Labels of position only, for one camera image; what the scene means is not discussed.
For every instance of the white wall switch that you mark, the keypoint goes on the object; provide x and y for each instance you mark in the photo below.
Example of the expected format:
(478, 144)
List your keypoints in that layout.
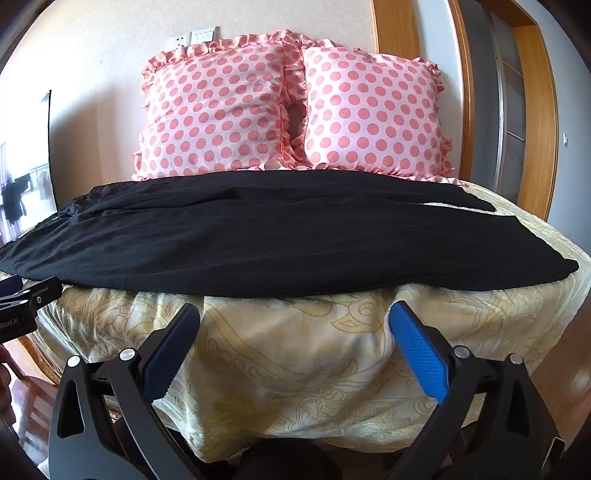
(203, 34)

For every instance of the pink polka dot pillow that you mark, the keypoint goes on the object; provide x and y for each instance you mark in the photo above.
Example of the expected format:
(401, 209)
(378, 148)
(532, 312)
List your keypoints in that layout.
(212, 110)
(369, 106)

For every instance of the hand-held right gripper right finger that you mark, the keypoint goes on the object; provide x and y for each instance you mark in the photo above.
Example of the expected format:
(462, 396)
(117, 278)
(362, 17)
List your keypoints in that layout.
(420, 353)

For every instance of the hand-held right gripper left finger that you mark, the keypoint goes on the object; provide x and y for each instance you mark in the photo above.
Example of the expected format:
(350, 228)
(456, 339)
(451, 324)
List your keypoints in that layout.
(168, 353)

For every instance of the black pants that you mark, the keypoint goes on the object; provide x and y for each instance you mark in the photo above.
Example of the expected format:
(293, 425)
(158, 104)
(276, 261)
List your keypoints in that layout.
(277, 235)

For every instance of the glass window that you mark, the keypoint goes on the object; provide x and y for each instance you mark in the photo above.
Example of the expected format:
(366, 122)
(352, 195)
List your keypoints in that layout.
(23, 175)

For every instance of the wooden door with glass panel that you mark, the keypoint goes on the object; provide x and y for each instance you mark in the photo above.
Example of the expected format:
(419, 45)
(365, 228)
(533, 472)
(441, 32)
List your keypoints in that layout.
(512, 101)

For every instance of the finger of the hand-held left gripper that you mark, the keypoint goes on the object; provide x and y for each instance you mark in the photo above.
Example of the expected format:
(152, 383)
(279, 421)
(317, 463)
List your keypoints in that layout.
(32, 295)

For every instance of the dark wooden bed frame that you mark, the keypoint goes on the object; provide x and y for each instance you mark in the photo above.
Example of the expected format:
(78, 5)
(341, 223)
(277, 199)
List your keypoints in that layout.
(34, 364)

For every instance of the white wall socket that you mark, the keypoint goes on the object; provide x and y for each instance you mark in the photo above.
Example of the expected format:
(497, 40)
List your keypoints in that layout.
(183, 39)

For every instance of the yellow patterned bed blanket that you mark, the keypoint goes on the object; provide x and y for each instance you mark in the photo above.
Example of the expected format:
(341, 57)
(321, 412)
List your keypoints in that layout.
(295, 360)

